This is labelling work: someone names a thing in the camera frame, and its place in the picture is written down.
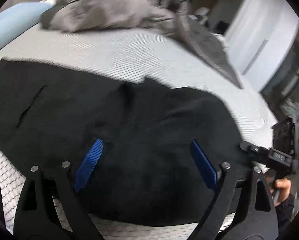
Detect white wardrobe door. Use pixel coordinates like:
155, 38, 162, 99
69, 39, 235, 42
233, 0, 299, 92

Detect person right hand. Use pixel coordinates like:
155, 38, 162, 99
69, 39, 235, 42
269, 178, 292, 206

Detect dark grey pillow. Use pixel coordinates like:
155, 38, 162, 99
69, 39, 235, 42
40, 5, 65, 29

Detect white sheer curtain right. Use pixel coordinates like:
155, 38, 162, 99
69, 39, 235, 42
225, 0, 268, 48

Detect light blue pillow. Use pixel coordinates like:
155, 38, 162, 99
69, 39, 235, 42
0, 2, 52, 49

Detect black pants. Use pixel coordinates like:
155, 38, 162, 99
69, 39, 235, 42
0, 60, 251, 226

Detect grey duvet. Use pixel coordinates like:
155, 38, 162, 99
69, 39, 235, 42
49, 0, 243, 88

